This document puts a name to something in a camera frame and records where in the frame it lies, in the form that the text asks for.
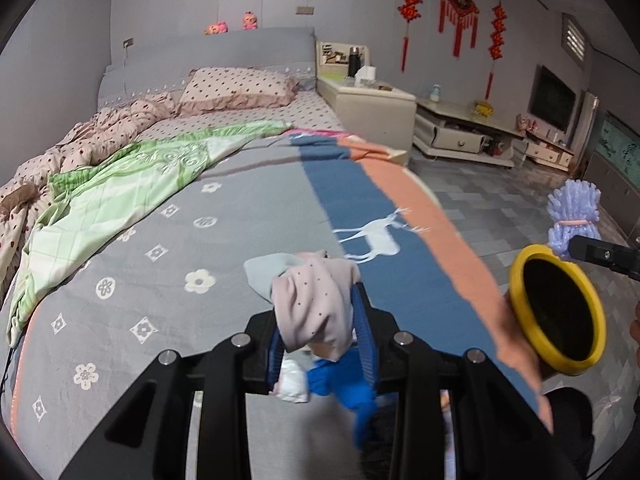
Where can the small cream drawer cabinet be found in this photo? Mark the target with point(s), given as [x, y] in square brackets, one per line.
[547, 152]

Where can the white dotted bedsheet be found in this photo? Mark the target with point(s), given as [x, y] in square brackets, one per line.
[310, 110]

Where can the pink dotted quilt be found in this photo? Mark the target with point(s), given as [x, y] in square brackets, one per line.
[100, 130]

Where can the bright pink cloth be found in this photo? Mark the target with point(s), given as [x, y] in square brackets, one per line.
[320, 133]

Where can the louvred wall vent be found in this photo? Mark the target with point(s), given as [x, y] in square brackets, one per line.
[574, 37]

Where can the yellow bin with black liner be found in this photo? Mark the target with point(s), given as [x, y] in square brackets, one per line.
[522, 300]

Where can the cream low television cabinet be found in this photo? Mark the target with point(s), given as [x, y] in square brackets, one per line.
[465, 132]

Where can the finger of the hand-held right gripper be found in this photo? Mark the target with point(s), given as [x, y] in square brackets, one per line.
[605, 255]

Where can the white tissue box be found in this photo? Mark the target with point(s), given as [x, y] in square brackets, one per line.
[366, 76]

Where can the pink figurine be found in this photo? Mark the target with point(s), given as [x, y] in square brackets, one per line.
[525, 122]

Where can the person's dark clothing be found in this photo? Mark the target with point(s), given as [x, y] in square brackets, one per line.
[570, 435]

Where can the red item under cabinet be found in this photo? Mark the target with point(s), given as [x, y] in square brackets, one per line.
[496, 148]

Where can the white standing air conditioner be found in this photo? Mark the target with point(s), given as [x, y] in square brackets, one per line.
[589, 120]

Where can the small white bottle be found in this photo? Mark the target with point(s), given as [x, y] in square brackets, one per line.
[435, 93]

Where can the grey fish tank cabinet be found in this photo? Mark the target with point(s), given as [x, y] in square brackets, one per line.
[612, 195]

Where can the purple fluffy mop head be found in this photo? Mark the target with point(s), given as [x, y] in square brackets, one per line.
[572, 215]

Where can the brown cloth lump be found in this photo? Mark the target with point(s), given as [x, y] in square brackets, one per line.
[17, 197]

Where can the grey floral deer blanket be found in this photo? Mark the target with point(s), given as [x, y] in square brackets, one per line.
[225, 220]

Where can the red diamond tassel decoration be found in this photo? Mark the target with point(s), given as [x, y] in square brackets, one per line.
[459, 2]

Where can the yellow box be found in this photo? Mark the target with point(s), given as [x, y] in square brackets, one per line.
[483, 109]

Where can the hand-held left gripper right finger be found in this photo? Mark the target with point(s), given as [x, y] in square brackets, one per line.
[367, 345]

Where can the black wall television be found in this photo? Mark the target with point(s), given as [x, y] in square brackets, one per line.
[552, 97]

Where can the pink plush toy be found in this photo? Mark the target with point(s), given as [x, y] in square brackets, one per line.
[216, 28]
[249, 21]

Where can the glass fish tank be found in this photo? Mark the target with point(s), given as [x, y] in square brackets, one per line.
[622, 145]

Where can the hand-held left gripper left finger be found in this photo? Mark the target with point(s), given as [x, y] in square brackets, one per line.
[274, 360]

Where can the green patterned blanket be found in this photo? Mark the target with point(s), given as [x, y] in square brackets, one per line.
[125, 175]

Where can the dotted pink pillow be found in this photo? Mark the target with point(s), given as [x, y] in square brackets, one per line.
[235, 87]

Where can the cream nightstand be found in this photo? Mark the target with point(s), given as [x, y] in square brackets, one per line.
[370, 120]

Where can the black thermos bottle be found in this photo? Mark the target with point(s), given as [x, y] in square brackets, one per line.
[355, 62]

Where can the blue cloth piece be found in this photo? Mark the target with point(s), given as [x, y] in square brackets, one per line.
[340, 385]

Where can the dotted pink cloth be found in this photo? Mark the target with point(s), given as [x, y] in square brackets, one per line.
[310, 300]

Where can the grey bed headboard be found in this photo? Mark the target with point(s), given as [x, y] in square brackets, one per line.
[225, 50]

